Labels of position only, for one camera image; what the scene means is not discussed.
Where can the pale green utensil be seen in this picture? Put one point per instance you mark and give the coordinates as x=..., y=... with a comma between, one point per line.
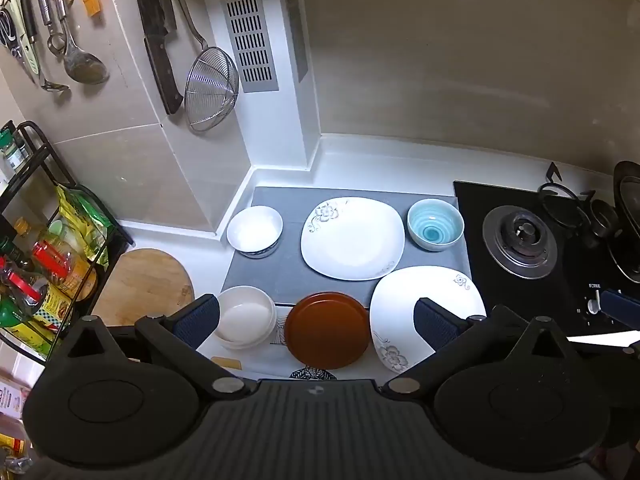
x=27, y=57

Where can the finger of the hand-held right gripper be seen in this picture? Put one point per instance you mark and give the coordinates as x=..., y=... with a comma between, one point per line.
x=622, y=307

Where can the grey mat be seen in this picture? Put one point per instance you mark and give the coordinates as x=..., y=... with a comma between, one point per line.
x=285, y=270

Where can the steel loop utensil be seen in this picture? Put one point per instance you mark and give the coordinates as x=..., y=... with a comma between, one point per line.
x=44, y=5

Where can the spice jar green lid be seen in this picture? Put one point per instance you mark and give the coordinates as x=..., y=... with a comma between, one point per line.
x=10, y=155

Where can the dark cleaver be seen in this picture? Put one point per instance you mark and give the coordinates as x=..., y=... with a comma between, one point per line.
x=155, y=40

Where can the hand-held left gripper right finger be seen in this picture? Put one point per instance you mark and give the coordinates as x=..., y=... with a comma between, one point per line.
x=435, y=325

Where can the scissors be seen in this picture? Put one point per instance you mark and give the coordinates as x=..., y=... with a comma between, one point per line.
x=5, y=30

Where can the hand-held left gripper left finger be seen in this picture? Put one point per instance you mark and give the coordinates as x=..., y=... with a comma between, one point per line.
x=197, y=317

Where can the clear bottle red label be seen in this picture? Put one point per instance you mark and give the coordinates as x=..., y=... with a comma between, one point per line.
x=22, y=290

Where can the brown round plate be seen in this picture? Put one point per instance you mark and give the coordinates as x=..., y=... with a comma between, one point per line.
x=327, y=330

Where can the black gas stove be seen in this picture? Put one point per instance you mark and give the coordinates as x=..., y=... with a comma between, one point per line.
x=472, y=200

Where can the round wooden cutting board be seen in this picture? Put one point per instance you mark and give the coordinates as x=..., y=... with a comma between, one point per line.
x=150, y=280

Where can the yellow patterned tin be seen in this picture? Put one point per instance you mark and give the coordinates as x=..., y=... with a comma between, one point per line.
x=47, y=315

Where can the white bowl with blue rim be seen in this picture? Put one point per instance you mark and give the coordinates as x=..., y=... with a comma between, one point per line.
x=252, y=230

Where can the steel ladle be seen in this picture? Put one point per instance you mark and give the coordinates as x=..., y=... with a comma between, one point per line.
x=85, y=65

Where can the cream plain bowl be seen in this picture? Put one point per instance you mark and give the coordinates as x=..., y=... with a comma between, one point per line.
x=245, y=315

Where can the dark cooking pot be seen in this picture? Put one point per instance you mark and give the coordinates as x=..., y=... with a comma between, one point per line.
x=627, y=220

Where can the yellow oil bottle red label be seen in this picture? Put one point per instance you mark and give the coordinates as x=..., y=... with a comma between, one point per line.
x=62, y=267

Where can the black pan support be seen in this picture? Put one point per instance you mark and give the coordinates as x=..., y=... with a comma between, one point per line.
x=562, y=205

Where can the small tan block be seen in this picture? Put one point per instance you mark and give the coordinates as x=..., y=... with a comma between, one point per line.
x=227, y=363

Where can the silver vent grille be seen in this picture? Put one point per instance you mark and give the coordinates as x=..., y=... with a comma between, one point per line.
x=247, y=25

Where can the yellow green packet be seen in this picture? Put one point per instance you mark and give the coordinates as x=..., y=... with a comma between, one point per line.
x=82, y=217

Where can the white square floral plate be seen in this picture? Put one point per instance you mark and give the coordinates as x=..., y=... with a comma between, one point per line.
x=352, y=237
x=400, y=300

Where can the white stove knob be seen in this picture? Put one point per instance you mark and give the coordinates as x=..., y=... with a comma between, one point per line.
x=592, y=305

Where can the blue swirl bowl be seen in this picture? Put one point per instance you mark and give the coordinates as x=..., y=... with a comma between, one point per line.
x=434, y=222

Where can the silver stove burner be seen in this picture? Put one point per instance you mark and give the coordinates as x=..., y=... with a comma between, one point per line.
x=520, y=245

